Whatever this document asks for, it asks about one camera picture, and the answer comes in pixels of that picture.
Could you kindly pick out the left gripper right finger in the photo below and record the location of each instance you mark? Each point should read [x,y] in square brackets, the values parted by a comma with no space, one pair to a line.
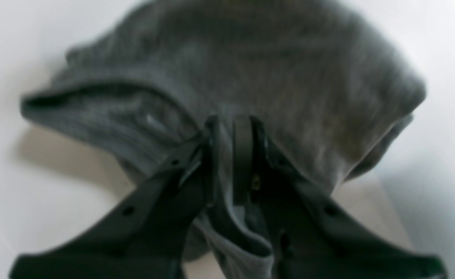
[311,236]

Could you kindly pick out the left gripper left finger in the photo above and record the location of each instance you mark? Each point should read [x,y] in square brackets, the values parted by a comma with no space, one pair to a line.
[142,237]

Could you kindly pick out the grey t-shirt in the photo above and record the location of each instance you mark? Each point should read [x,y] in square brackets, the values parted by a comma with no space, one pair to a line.
[331,91]

